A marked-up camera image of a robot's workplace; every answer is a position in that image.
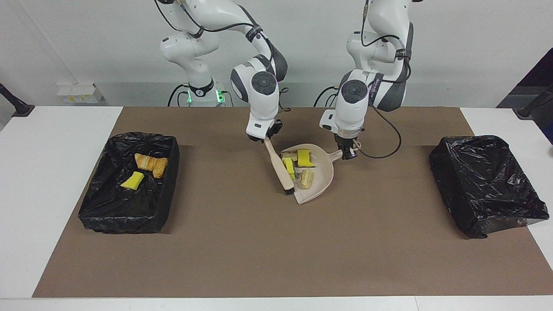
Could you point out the brown table mat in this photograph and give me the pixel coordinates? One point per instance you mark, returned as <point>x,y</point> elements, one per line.
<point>276,268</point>

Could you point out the notched yellow sponge piece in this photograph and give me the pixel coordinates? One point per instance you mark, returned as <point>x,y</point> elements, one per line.
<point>305,158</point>

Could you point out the brown bread roll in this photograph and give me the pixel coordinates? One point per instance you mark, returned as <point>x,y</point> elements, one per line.
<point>160,167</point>

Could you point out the black clamp stand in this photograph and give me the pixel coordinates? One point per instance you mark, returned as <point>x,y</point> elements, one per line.
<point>19,110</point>
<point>525,113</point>

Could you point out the small striped croissant piece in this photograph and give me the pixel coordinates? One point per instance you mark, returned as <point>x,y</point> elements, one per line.
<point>307,178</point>

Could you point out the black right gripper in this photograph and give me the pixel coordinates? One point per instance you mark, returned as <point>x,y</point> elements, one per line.
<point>276,127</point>

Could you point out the white wall socket box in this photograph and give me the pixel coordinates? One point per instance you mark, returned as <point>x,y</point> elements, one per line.
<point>80,93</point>

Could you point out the large striped croissant piece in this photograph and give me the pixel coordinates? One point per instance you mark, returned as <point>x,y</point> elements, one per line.
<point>144,161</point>

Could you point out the jagged yellow sponge piece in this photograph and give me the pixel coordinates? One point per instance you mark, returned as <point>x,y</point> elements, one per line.
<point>289,167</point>

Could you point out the beige hand brush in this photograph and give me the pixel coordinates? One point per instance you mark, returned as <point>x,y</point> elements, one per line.
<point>278,166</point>

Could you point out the wedge yellow sponge piece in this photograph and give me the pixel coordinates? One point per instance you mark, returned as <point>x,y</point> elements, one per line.
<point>132,181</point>

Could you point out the bin lined with black bag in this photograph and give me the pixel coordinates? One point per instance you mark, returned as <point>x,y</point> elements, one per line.
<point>129,207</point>
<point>484,185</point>

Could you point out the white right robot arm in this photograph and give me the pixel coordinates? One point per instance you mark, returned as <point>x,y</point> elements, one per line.
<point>261,99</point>

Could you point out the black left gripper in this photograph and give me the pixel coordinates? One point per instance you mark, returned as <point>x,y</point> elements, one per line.
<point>347,138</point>

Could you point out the pale cracker piece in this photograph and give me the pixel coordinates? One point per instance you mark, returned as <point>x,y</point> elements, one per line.
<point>289,155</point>

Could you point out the dark background panel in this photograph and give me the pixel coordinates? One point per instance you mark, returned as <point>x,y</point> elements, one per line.
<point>542,73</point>

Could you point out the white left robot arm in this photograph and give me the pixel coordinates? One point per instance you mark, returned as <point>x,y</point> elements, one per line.
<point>352,103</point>

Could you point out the beige plastic dustpan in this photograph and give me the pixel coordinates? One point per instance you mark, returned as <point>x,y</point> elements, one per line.
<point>322,172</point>

